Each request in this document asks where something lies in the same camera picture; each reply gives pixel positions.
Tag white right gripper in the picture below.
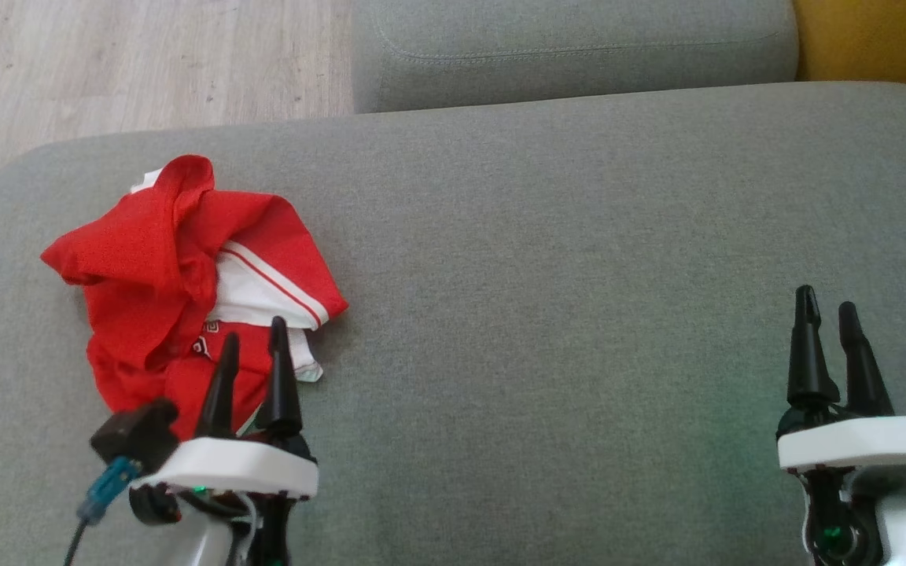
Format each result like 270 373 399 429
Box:
777 285 906 566

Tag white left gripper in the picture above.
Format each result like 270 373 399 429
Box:
129 317 320 566

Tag red lettered jersey white sleeves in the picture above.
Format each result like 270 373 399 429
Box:
87 189 349 441

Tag grey fabric sofa seat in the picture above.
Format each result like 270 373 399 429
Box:
0 81 906 566

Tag yellow furniture piece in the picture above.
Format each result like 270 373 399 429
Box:
793 0 906 97

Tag grey fabric sofa cushion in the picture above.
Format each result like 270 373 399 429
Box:
352 0 800 115

